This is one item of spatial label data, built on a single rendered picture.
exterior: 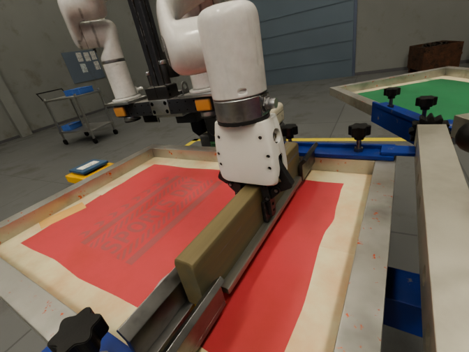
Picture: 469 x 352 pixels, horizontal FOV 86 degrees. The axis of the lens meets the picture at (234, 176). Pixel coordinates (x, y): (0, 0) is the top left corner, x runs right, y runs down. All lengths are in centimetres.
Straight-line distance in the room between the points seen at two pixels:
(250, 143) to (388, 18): 784
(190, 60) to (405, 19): 784
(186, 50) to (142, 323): 34
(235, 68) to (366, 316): 30
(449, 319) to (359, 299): 9
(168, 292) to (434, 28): 810
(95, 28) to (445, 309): 125
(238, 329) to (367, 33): 798
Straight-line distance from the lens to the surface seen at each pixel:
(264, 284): 39
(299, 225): 47
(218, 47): 32
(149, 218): 60
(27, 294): 51
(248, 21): 33
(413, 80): 161
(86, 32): 125
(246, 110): 33
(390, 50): 816
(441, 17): 821
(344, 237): 46
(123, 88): 125
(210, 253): 31
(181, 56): 39
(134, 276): 47
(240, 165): 37
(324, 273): 40
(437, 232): 36
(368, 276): 36
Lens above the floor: 126
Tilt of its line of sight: 26 degrees down
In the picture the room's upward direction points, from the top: 11 degrees counter-clockwise
